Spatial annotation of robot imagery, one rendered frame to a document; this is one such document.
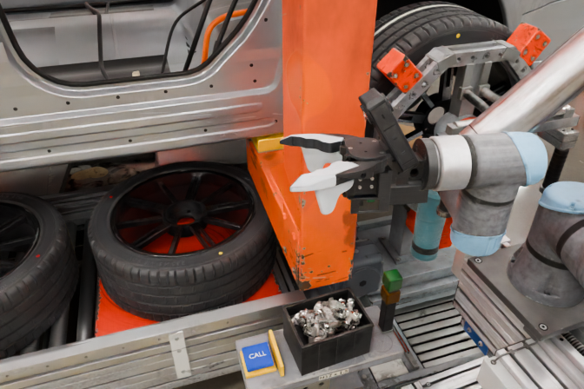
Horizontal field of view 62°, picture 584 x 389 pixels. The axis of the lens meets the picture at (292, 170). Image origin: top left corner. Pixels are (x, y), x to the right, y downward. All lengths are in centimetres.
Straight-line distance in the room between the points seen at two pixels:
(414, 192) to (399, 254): 132
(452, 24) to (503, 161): 84
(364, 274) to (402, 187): 107
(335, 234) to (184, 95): 66
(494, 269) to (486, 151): 51
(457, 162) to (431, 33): 83
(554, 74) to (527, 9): 118
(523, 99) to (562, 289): 43
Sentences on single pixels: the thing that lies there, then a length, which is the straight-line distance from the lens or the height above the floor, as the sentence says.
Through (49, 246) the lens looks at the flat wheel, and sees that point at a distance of 177.
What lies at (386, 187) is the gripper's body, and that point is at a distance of 64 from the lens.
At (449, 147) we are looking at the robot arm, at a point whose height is 125.
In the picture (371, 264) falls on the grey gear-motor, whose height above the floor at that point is 39.
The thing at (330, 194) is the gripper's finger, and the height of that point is 122.
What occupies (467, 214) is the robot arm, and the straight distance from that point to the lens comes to 75.
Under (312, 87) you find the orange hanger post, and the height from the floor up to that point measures 115.
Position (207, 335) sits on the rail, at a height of 33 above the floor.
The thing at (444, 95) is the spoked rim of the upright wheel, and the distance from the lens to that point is 159.
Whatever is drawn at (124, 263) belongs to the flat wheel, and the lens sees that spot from 162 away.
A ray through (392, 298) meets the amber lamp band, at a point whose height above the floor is 59.
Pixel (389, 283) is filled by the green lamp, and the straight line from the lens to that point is 130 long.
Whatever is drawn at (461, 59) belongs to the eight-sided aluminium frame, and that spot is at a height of 110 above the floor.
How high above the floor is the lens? 157
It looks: 33 degrees down
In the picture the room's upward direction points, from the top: straight up
